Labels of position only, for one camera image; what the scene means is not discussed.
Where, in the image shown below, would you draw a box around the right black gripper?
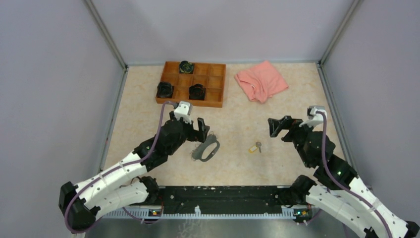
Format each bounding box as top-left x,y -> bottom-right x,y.
268,115 -> 318,168

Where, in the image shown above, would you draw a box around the metal key holder plate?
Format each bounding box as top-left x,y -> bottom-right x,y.
191,133 -> 220,162

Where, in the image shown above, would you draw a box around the silver key yellow cap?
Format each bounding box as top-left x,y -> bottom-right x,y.
248,141 -> 262,153

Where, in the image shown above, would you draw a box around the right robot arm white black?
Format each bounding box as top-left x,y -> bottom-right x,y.
267,116 -> 420,238

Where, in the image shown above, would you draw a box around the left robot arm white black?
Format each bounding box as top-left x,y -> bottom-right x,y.
58,109 -> 210,234

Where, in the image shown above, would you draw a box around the black rolled belt middle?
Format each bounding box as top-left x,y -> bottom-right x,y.
189,84 -> 206,101

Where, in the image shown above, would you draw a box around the black rolled belt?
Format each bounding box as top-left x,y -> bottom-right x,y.
189,84 -> 206,101
179,60 -> 195,74
156,82 -> 174,99

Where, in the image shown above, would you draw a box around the pink folded cloth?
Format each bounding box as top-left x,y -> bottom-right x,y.
234,60 -> 289,104

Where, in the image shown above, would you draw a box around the black rolled belt left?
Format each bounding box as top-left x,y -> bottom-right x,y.
156,82 -> 174,99

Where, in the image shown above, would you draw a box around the orange wooden compartment tray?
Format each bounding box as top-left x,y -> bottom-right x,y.
155,61 -> 226,108

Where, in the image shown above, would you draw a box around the black rolled belt top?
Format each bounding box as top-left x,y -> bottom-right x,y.
179,60 -> 195,74

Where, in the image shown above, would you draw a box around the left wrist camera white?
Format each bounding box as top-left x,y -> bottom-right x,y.
173,101 -> 193,124

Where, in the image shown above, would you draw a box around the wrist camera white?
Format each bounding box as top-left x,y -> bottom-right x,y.
173,101 -> 193,124
299,106 -> 327,127

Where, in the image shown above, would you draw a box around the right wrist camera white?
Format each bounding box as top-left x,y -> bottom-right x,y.
299,106 -> 327,127

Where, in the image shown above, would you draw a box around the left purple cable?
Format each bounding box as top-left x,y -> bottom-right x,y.
64,101 -> 179,235

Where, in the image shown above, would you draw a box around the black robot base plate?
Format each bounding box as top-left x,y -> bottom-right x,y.
128,185 -> 324,215

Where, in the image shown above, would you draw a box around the aluminium frame rails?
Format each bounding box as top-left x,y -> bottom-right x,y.
87,0 -> 351,185

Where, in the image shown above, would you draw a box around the white slotted cable duct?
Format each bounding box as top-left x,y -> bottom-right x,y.
103,206 -> 296,220

